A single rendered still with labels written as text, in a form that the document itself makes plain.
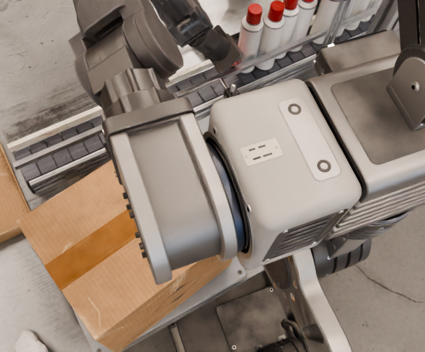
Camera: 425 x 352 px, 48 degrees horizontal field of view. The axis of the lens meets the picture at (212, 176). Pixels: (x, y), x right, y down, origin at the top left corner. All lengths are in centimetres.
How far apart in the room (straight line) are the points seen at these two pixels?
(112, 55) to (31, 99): 80
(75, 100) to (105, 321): 68
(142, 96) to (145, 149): 7
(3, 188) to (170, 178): 83
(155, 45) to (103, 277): 41
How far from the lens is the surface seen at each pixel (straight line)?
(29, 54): 141
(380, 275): 210
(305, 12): 122
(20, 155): 119
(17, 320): 112
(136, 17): 56
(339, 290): 202
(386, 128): 46
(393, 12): 116
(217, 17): 138
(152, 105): 45
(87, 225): 83
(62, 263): 82
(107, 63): 54
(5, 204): 120
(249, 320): 166
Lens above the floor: 189
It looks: 65 degrees down
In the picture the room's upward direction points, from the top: 8 degrees clockwise
